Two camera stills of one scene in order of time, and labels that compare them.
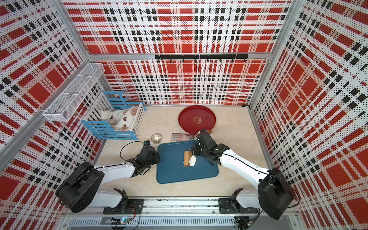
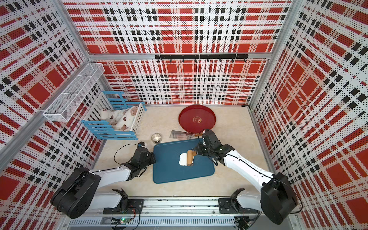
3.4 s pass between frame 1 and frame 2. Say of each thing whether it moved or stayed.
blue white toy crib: stayed
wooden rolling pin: moved
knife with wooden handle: stayed
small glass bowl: stayed
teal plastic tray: stayed
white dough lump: moved
